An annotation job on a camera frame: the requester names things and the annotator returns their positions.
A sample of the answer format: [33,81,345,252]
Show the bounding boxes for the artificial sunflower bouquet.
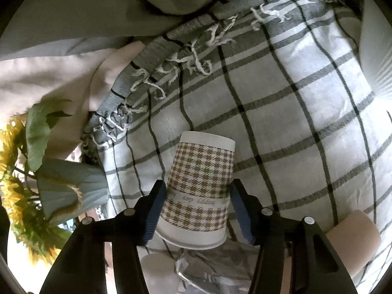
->
[1,98,70,266]

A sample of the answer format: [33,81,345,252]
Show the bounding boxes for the light blue ribbed vase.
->
[35,159,108,226]

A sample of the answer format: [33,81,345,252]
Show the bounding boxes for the beige pink curtain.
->
[1,41,145,159]

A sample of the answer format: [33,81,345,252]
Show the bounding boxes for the orange paper cup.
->
[280,210,381,293]

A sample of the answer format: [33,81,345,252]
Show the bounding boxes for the houndstooth patterned paper cup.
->
[156,131,236,250]

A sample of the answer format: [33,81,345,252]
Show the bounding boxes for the white paper cup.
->
[140,253,180,294]

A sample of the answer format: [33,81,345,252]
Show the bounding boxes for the checkered grey white tablecloth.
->
[80,0,392,294]

